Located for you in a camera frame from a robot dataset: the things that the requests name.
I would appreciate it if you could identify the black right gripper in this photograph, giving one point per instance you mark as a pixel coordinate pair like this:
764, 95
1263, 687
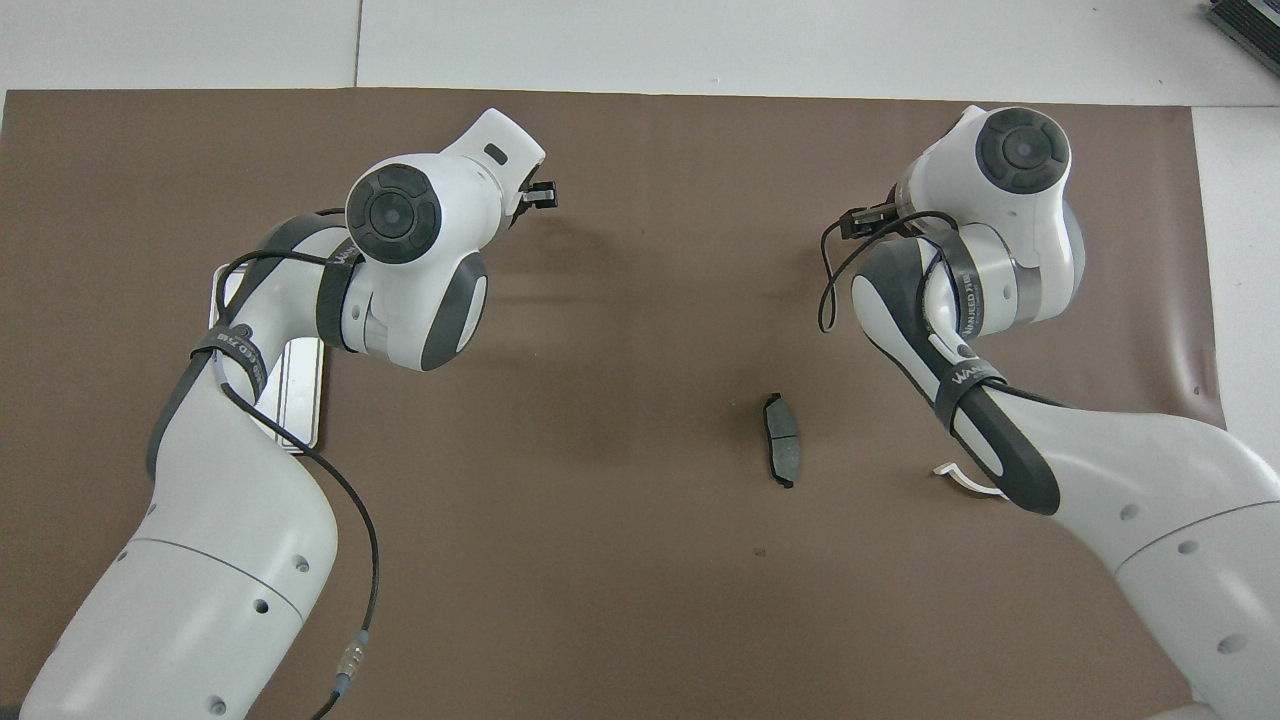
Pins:
870, 222

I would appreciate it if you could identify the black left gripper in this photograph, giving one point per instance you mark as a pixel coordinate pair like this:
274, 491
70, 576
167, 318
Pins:
520, 205

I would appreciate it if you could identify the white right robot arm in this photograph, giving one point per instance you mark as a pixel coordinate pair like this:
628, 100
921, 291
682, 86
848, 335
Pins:
1150, 480

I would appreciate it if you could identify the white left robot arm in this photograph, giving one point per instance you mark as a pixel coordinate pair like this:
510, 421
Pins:
230, 560

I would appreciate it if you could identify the silver metal tray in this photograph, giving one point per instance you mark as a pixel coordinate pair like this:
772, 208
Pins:
300, 395

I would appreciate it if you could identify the dark grey brake pad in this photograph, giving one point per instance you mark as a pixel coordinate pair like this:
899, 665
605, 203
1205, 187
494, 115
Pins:
781, 437

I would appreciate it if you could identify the brown paper table mat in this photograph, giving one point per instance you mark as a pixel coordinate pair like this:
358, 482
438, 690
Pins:
600, 600

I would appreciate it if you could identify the dark ribbed metal device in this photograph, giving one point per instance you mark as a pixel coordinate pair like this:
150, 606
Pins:
1250, 25

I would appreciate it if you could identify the white semicircular plastic bracket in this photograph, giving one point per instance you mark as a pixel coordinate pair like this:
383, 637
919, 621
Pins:
975, 486

